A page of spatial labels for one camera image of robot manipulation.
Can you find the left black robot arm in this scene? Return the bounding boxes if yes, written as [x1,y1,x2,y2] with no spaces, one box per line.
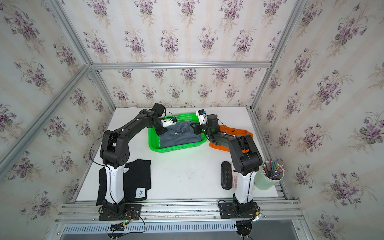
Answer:
[100,103,167,216]

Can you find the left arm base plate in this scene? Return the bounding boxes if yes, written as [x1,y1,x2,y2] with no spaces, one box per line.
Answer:
[99,203,142,221]

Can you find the green plastic mesh basket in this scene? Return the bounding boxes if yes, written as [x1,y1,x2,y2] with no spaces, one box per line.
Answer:
[148,113,207,153]

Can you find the black t-shirt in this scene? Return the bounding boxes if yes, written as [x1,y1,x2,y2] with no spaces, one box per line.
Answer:
[96,159,152,206]

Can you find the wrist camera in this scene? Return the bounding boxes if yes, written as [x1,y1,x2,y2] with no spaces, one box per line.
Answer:
[196,109,207,126]
[162,116,178,128]

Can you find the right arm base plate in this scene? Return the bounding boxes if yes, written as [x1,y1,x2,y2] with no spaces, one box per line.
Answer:
[217,200,261,219]

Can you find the small circuit board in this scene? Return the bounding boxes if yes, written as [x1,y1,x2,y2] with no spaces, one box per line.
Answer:
[110,223,125,232]

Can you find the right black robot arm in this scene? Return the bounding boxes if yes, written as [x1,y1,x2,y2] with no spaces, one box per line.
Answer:
[193,110,263,212]

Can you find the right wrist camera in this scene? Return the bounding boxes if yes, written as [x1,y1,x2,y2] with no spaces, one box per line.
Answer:
[196,109,207,126]

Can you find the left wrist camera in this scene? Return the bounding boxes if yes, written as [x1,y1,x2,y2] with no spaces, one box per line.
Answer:
[162,116,178,128]

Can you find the grey-blue t-shirt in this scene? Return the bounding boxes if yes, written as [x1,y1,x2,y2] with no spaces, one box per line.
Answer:
[159,121,203,149]

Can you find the green cup of pencils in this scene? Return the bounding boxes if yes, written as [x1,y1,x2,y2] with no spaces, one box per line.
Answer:
[254,160,285,191]

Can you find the aluminium mounting rail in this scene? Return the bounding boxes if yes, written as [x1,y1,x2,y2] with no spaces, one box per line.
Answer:
[54,198,305,224]

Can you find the orange folded t-shirt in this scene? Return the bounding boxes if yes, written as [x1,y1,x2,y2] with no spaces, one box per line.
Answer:
[209,125,253,152]

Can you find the pink calculator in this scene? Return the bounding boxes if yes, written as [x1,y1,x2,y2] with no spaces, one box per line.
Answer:
[233,173,256,191]

